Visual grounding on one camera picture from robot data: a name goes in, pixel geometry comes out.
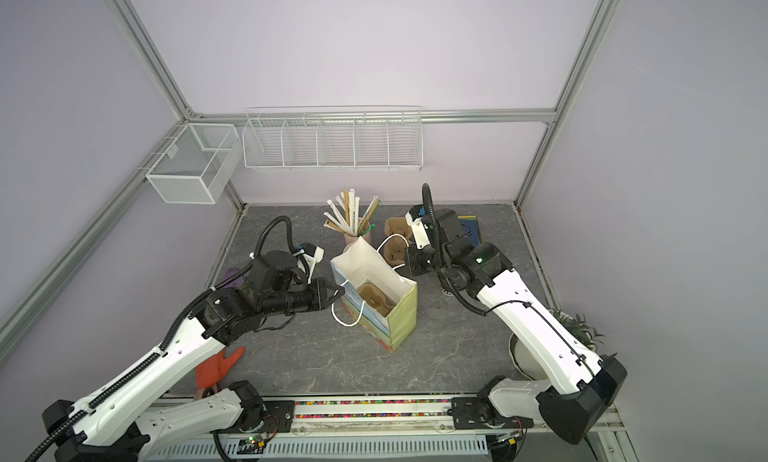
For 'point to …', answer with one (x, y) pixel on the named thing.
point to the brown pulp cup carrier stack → (397, 241)
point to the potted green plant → (525, 365)
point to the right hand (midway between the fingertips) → (407, 254)
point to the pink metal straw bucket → (348, 239)
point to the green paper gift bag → (361, 263)
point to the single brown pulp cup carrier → (376, 298)
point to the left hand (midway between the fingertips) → (343, 296)
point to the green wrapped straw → (373, 225)
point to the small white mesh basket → (201, 166)
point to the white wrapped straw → (351, 210)
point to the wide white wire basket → (334, 138)
